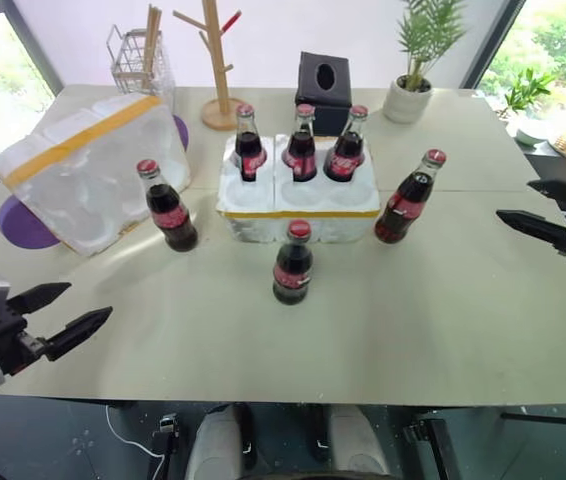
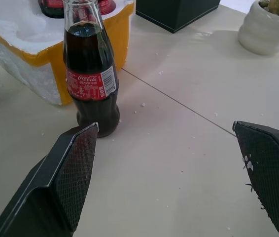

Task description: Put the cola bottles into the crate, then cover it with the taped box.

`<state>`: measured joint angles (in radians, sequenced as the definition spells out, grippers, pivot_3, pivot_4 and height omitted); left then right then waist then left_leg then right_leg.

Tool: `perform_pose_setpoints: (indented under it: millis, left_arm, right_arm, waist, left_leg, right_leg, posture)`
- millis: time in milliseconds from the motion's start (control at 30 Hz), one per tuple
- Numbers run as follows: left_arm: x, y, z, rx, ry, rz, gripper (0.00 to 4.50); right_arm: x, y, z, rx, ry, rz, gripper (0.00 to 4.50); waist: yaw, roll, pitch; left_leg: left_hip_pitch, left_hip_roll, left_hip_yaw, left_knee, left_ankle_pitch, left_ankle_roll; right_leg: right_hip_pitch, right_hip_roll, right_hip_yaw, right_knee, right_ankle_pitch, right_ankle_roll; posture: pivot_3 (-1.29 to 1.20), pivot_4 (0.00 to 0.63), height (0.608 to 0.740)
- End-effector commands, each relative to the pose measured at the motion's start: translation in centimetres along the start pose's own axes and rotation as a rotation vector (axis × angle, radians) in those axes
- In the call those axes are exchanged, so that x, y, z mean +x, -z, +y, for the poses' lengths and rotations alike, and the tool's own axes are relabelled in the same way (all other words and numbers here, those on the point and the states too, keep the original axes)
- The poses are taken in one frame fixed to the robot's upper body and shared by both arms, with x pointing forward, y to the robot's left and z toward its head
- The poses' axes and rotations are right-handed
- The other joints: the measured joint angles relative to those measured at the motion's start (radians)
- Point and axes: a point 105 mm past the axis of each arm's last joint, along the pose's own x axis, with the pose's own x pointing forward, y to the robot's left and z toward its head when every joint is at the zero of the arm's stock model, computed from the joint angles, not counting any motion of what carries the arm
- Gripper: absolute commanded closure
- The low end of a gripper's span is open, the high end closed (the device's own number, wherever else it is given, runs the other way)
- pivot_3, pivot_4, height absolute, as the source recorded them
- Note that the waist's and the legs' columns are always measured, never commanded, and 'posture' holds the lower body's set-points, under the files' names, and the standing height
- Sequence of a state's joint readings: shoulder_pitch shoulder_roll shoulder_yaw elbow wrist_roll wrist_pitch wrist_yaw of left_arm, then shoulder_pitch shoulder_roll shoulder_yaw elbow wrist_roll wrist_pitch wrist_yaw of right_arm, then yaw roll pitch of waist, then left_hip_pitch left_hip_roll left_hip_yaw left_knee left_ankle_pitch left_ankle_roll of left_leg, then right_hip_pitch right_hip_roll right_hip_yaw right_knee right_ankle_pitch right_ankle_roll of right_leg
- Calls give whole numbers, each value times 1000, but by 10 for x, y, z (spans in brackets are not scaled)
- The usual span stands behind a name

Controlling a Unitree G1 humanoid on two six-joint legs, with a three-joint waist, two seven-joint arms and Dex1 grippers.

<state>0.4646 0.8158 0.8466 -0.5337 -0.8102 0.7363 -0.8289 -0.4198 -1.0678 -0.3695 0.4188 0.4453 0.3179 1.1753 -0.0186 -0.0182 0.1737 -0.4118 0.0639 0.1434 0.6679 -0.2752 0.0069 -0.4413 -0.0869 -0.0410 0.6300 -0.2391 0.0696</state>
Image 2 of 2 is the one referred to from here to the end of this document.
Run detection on white yellow styrofoam crate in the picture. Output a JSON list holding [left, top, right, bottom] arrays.
[[0, 0, 135, 106]]

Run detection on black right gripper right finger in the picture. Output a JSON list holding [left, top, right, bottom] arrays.
[[232, 120, 279, 237]]

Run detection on small green succulent plant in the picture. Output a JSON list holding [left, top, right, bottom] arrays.
[[258, 0, 279, 17]]

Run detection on black rectangular box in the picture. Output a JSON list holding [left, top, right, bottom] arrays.
[[135, 0, 221, 34]]

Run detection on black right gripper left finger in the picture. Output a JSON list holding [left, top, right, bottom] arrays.
[[0, 122, 100, 237]]

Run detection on white ribbed ceramic plant pot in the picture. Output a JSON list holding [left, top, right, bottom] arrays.
[[237, 0, 279, 56]]

